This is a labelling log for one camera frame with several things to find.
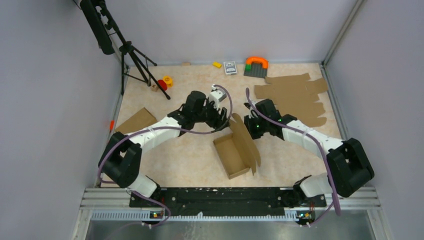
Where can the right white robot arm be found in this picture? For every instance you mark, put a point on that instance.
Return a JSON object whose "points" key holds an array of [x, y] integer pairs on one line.
{"points": [[347, 165]]}

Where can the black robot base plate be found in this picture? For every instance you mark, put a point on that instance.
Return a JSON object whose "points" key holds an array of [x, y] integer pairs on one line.
{"points": [[234, 201]]}

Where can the yellow toy block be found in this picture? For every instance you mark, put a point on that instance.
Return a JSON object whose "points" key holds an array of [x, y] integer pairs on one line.
{"points": [[217, 64]]}

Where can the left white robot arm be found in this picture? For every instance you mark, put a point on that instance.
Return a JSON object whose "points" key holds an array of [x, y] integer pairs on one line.
{"points": [[122, 156]]}

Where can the playing card deck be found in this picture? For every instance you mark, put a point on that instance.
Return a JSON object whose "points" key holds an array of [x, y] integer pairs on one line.
{"points": [[230, 68]]}

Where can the stack of flat cardboard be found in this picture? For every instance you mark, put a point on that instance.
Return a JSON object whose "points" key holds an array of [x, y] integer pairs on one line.
{"points": [[297, 95]]}

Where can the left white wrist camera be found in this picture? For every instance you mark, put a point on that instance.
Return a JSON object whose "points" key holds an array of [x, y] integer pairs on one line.
{"points": [[216, 96]]}

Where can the folded brown cardboard box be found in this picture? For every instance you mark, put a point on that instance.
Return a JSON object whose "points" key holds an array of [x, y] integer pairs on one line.
{"points": [[141, 119]]}

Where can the orange U-shaped toy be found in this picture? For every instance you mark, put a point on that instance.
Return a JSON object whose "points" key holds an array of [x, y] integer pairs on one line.
{"points": [[257, 60]]}

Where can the dark grey building plate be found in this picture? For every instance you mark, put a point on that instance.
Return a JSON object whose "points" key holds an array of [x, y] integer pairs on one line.
{"points": [[256, 71]]}

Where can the yellow round disc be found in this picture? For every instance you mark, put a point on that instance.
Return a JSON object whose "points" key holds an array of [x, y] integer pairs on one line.
{"points": [[168, 81]]}

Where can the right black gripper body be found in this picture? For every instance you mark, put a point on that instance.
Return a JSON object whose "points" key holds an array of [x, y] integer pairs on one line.
{"points": [[256, 126]]}

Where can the small wooden cube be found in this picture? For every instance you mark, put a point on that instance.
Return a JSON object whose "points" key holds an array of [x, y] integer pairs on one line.
{"points": [[154, 88]]}

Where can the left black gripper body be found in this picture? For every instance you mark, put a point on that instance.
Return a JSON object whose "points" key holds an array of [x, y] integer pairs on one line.
{"points": [[208, 114]]}

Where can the black camera tripod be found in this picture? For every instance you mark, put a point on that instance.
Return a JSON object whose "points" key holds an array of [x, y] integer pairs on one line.
{"points": [[111, 41]]}

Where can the red round disc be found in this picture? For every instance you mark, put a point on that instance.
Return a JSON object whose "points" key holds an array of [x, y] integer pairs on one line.
{"points": [[162, 84]]}

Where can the orange clip on frame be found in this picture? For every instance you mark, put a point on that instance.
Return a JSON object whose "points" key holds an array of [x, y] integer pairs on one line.
{"points": [[111, 125]]}

